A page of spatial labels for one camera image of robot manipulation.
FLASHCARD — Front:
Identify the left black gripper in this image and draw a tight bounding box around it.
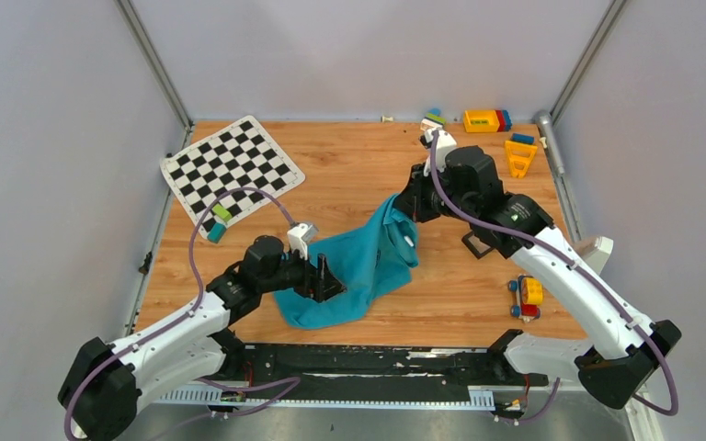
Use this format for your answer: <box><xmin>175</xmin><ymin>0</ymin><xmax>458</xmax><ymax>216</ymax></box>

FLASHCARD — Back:
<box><xmin>258</xmin><ymin>242</ymin><xmax>347</xmax><ymax>302</ymax></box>

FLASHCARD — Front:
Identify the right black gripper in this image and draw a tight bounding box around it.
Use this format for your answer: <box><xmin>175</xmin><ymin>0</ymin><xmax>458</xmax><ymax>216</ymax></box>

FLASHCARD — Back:
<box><xmin>393</xmin><ymin>162</ymin><xmax>475</xmax><ymax>223</ymax></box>

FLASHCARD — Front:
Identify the teal t-shirt garment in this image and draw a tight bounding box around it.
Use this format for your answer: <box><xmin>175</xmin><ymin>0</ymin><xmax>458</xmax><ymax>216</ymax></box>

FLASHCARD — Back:
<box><xmin>273</xmin><ymin>194</ymin><xmax>419</xmax><ymax>330</ymax></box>

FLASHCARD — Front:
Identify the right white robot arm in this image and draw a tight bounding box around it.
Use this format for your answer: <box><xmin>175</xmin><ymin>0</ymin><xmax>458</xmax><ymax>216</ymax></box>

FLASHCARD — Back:
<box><xmin>393</xmin><ymin>146</ymin><xmax>681</xmax><ymax>416</ymax></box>

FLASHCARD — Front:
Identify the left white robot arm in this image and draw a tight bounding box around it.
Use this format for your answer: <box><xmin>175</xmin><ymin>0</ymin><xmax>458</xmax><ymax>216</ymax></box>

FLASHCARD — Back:
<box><xmin>58</xmin><ymin>235</ymin><xmax>347</xmax><ymax>440</ymax></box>

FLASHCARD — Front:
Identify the white green blue block stack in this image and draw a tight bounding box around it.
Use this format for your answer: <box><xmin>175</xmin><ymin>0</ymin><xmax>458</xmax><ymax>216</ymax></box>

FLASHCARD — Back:
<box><xmin>420</xmin><ymin>107</ymin><xmax>446</xmax><ymax>131</ymax></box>

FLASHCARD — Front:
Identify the black square display case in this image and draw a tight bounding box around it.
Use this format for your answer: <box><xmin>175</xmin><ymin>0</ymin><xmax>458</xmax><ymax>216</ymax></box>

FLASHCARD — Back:
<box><xmin>461</xmin><ymin>232</ymin><xmax>494</xmax><ymax>260</ymax></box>

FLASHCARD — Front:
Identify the yellow toy box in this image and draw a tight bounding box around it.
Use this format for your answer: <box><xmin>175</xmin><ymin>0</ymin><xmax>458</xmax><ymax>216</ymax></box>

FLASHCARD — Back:
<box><xmin>462</xmin><ymin>109</ymin><xmax>502</xmax><ymax>133</ymax></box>

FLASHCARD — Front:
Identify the teal block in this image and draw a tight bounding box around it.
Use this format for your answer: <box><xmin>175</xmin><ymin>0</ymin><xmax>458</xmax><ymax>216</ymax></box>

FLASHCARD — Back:
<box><xmin>207</xmin><ymin>222</ymin><xmax>227</xmax><ymax>243</ymax></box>

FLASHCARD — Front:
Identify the yellow triangular toy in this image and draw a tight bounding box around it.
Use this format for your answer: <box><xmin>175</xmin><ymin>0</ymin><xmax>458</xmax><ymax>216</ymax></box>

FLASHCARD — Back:
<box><xmin>504</xmin><ymin>141</ymin><xmax>538</xmax><ymax>178</ymax></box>

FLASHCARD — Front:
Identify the red blue block pair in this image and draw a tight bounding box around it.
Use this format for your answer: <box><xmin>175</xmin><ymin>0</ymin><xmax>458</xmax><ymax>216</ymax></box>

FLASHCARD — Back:
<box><xmin>495</xmin><ymin>109</ymin><xmax>512</xmax><ymax>132</ymax></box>

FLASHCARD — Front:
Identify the lime green block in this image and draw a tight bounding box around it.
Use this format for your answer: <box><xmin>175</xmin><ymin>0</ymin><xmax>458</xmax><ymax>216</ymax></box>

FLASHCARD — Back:
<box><xmin>211</xmin><ymin>204</ymin><xmax>232</xmax><ymax>223</ymax></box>

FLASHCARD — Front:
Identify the blue flat block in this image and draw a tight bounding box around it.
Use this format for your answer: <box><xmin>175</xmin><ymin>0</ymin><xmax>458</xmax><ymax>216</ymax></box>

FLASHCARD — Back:
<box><xmin>510</xmin><ymin>132</ymin><xmax>534</xmax><ymax>145</ymax></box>

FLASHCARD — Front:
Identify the red blue toy car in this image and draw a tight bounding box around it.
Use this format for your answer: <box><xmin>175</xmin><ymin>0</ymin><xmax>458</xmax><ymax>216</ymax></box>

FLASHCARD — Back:
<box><xmin>507</xmin><ymin>275</ymin><xmax>544</xmax><ymax>322</ymax></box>

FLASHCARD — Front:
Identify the black white checkerboard mat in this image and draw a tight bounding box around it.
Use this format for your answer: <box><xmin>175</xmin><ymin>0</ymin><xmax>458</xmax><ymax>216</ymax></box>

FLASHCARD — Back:
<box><xmin>160</xmin><ymin>115</ymin><xmax>305</xmax><ymax>239</ymax></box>

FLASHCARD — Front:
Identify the grey metal cylinder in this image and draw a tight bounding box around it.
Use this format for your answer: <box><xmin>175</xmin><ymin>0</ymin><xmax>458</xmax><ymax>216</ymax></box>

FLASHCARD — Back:
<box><xmin>534</xmin><ymin>110</ymin><xmax>565</xmax><ymax>176</ymax></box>

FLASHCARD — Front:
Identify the white tilted device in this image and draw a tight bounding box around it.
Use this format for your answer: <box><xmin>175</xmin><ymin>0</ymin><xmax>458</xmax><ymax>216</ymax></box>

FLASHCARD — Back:
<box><xmin>573</xmin><ymin>236</ymin><xmax>614</xmax><ymax>275</ymax></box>

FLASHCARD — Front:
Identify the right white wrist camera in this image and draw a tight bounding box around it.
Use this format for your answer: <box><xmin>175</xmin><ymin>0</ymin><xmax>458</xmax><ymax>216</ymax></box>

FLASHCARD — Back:
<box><xmin>420</xmin><ymin>128</ymin><xmax>458</xmax><ymax>176</ymax></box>

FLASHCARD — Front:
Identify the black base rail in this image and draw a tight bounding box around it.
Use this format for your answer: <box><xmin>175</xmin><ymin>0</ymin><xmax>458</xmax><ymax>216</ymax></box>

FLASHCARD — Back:
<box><xmin>208</xmin><ymin>343</ymin><xmax>549</xmax><ymax>404</ymax></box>

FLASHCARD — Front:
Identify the white slotted cable duct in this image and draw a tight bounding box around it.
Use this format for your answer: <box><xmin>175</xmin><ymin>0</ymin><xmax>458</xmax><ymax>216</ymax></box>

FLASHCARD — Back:
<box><xmin>157</xmin><ymin>381</ymin><xmax>495</xmax><ymax>411</ymax></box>

